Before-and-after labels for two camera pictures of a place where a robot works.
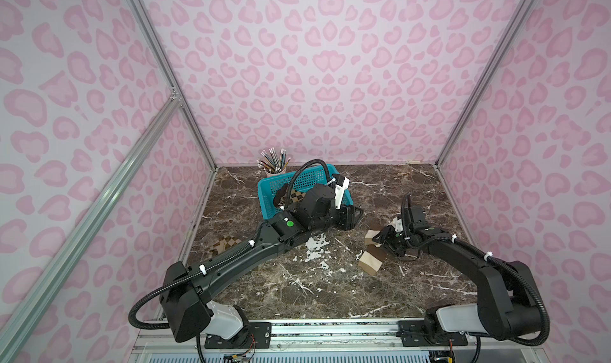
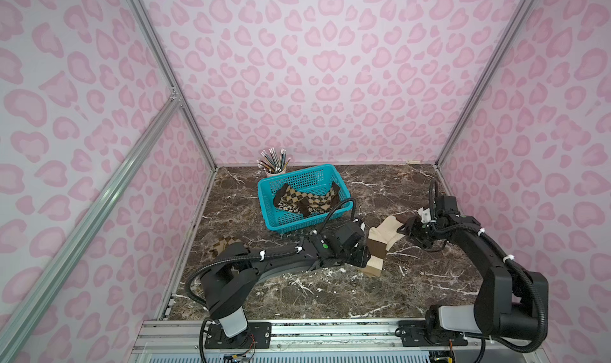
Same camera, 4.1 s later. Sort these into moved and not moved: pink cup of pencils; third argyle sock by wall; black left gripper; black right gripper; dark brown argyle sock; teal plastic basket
Moved: black left gripper; black right gripper
Not moved: dark brown argyle sock; third argyle sock by wall; teal plastic basket; pink cup of pencils
